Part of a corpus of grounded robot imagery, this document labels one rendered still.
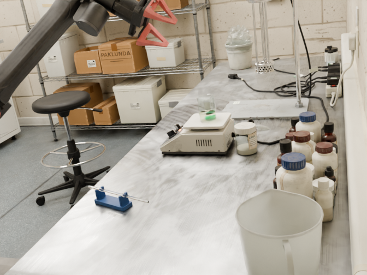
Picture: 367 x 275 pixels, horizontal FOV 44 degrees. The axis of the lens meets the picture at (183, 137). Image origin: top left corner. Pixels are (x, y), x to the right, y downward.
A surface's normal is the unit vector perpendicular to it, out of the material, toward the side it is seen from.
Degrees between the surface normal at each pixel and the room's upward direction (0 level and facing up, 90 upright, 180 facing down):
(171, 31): 90
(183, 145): 90
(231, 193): 0
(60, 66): 93
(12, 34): 90
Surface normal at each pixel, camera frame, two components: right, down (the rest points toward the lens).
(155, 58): -0.37, 0.40
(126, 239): -0.13, -0.93
